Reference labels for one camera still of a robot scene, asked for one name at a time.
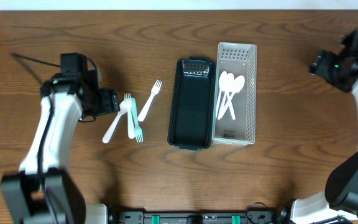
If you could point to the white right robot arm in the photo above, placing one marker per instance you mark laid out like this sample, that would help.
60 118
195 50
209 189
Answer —
338 203

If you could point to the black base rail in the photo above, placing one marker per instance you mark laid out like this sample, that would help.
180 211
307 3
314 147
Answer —
258 216

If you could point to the mint green plastic fork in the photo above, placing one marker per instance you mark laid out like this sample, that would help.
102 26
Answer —
137 129

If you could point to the white plastic spoon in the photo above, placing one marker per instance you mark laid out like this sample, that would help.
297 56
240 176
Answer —
239 84
230 87
109 133

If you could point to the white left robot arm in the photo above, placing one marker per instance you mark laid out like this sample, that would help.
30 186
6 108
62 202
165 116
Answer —
42 191

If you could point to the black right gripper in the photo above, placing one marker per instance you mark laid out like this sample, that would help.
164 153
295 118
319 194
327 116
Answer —
321 65

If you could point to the clear perforated plastic basket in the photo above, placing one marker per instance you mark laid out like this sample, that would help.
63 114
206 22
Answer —
239 59

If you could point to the white plastic fork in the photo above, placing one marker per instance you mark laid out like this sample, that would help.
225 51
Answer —
154 91
130 123

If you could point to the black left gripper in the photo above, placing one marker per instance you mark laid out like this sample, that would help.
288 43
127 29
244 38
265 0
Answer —
109 101

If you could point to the dark green plastic basket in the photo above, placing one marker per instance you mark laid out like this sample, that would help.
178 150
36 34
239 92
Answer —
192 104

